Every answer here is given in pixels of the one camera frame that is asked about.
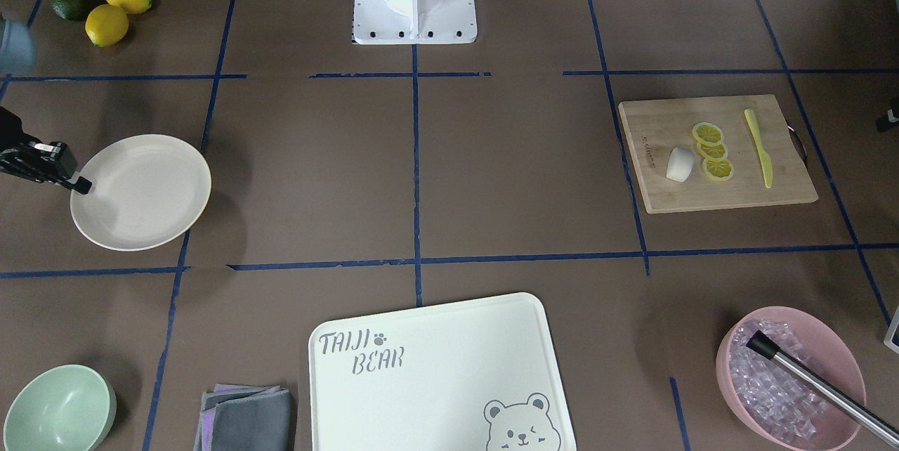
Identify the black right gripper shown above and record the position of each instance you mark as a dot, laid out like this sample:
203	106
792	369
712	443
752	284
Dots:
43	159

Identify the cream round plate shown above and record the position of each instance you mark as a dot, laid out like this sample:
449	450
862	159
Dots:
146	191

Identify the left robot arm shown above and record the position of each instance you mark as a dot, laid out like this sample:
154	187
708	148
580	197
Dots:
888	121

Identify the cream bear tray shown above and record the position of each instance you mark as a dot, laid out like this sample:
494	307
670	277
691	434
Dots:
480	374

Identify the green lime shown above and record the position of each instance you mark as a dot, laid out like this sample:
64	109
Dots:
72	10

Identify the mint green bowl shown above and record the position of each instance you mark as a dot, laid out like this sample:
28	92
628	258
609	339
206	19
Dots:
71	407

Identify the grey purple folded cloth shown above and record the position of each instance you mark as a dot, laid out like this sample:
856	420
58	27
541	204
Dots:
244	417

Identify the bamboo cutting board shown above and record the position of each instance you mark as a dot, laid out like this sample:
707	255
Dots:
654	128

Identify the lemon slice top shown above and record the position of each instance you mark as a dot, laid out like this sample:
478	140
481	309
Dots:
708	134

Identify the lemon slice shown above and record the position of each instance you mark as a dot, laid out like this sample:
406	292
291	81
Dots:
708	134
718	170
718	152

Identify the lemon slice middle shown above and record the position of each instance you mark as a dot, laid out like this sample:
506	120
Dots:
718	152

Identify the lemon slice bottom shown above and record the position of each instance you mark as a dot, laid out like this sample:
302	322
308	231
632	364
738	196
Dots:
718	170

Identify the yellow plastic knife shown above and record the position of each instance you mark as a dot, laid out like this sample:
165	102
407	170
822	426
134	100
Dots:
766	163

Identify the steel muddler black tip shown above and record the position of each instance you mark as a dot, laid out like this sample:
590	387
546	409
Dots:
767	348

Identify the pink bowl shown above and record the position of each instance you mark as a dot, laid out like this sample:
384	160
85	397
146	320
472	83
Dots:
835	429

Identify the clear ice cubes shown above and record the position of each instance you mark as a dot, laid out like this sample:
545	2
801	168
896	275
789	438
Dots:
782	405

